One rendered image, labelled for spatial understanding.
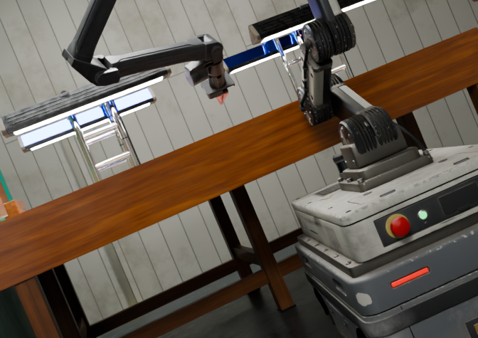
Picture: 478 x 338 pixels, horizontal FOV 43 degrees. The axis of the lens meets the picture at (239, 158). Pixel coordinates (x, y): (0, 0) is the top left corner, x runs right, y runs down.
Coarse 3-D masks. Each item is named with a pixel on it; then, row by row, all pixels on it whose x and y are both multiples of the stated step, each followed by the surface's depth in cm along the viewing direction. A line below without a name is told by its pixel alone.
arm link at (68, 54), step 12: (96, 0) 162; (108, 0) 163; (96, 12) 163; (108, 12) 165; (84, 24) 164; (96, 24) 165; (84, 36) 165; (96, 36) 167; (72, 48) 167; (84, 48) 166; (72, 60) 166; (84, 60) 168; (96, 60) 175; (84, 72) 169; (96, 72) 171; (96, 84) 173
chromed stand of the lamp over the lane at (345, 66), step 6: (300, 6) 238; (306, 6) 238; (294, 30) 254; (294, 36) 255; (300, 36) 255; (300, 42) 254; (342, 54) 258; (342, 60) 258; (342, 66) 258; (348, 66) 258; (336, 72) 258; (348, 72) 258; (348, 78) 259
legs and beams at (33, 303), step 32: (416, 128) 274; (224, 224) 309; (256, 224) 254; (256, 256) 258; (288, 256) 260; (32, 288) 178; (64, 288) 289; (192, 288) 304; (224, 288) 250; (256, 288) 253; (32, 320) 178; (64, 320) 234; (128, 320) 295; (160, 320) 243
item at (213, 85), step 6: (210, 78) 200; (216, 78) 200; (222, 78) 201; (228, 78) 206; (204, 84) 205; (210, 84) 203; (216, 84) 202; (222, 84) 202; (228, 84) 204; (234, 84) 204; (204, 90) 204; (210, 90) 203; (216, 90) 203
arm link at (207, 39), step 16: (160, 48) 184; (176, 48) 185; (192, 48) 187; (208, 48) 190; (112, 64) 174; (128, 64) 177; (144, 64) 180; (160, 64) 184; (96, 80) 171; (112, 80) 174
